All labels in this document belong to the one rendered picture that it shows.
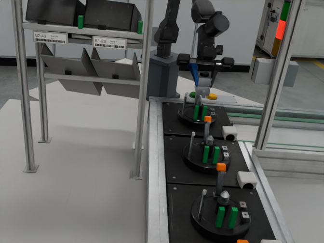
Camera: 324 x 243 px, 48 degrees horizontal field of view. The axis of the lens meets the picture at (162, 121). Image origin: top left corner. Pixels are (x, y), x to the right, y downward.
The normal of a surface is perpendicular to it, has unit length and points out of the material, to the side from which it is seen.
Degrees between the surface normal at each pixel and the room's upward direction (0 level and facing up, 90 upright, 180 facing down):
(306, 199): 0
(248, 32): 90
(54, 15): 65
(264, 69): 90
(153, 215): 0
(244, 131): 0
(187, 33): 90
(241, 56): 90
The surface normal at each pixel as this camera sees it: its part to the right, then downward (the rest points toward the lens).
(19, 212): 0.10, -0.87
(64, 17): -0.10, 0.04
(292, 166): 0.02, 0.47
